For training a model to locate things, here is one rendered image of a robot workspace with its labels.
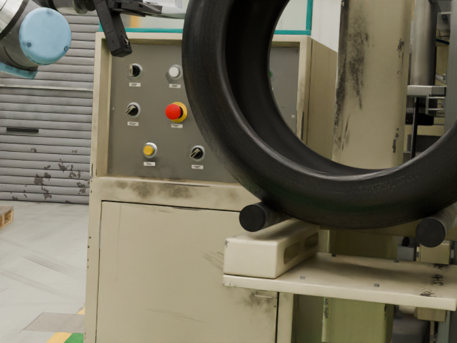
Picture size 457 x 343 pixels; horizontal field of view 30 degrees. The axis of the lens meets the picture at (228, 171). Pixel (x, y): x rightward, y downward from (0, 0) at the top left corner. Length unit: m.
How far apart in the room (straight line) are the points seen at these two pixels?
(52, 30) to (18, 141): 9.40
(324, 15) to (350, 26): 8.81
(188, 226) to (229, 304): 0.21
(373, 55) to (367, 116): 0.12
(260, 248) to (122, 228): 0.85
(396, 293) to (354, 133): 0.46
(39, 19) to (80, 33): 9.26
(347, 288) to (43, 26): 0.65
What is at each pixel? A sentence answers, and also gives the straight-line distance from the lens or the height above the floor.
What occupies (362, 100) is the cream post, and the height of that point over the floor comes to 1.11.
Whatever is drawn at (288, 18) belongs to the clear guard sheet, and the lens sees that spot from 2.07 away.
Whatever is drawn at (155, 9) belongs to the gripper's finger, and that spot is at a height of 1.24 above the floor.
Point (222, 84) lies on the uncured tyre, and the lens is 1.36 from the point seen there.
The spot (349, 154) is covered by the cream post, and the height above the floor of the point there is 1.00.
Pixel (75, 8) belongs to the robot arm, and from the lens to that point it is 1.59.
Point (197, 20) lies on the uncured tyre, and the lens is 1.39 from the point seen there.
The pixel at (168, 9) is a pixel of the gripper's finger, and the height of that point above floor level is 1.24.
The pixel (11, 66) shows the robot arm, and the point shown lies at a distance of 1.59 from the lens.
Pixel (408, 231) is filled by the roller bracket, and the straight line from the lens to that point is 1.67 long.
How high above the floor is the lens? 1.04
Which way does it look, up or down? 3 degrees down
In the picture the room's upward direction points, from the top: 3 degrees clockwise
